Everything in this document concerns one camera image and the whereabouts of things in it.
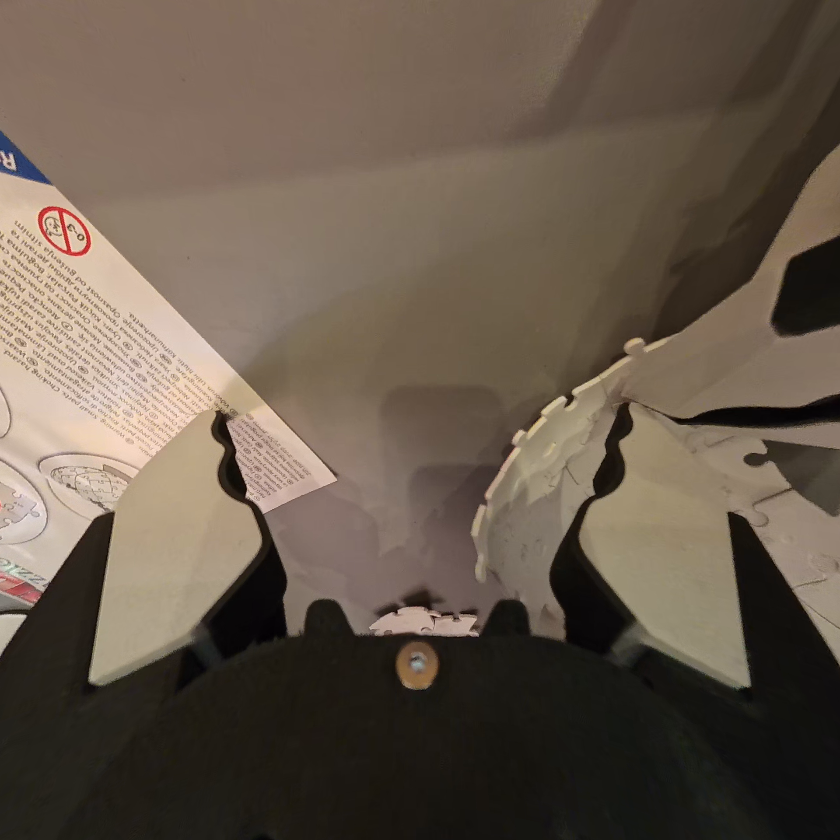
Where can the printed instruction sheet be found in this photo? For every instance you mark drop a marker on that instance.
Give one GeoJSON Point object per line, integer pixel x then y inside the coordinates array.
{"type": "Point", "coordinates": [98, 341]}

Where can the white joined puzzle pieces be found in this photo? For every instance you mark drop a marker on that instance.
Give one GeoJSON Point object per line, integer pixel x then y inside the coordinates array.
{"type": "Point", "coordinates": [420, 622]}

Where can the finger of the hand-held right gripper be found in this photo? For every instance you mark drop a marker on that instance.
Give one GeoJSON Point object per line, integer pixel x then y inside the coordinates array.
{"type": "Point", "coordinates": [722, 354]}

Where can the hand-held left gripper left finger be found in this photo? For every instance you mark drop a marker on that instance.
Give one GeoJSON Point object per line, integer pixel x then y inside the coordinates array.
{"type": "Point", "coordinates": [177, 544]}

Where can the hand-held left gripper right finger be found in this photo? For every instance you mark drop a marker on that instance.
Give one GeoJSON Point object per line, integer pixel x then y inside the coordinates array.
{"type": "Point", "coordinates": [663, 551]}

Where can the white partial puzzle ball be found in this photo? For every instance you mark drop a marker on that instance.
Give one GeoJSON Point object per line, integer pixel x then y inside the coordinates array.
{"type": "Point", "coordinates": [525, 499]}

